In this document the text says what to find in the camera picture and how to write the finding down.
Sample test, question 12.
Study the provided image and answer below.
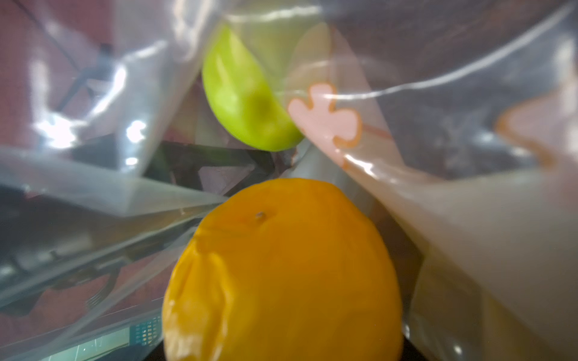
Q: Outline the clear bag with green fruit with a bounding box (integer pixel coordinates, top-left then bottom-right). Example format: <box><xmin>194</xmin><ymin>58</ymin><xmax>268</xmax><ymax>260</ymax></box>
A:
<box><xmin>1</xmin><ymin>1</ymin><xmax>577</xmax><ymax>360</ymax></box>

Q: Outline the orange fruit in left bag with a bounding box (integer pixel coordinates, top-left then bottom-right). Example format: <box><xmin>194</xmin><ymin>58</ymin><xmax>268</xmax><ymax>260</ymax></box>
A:
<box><xmin>162</xmin><ymin>178</ymin><xmax>403</xmax><ymax>360</ymax></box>

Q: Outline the green pear in bag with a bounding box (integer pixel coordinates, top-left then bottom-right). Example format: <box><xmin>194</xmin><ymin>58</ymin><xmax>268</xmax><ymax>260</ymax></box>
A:
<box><xmin>202</xmin><ymin>23</ymin><xmax>331</xmax><ymax>152</ymax></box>

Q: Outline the grey desk calculator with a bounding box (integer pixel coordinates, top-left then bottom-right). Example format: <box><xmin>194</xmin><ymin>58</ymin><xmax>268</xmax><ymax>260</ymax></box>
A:
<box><xmin>43</xmin><ymin>312</ymin><xmax>162</xmax><ymax>360</ymax></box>

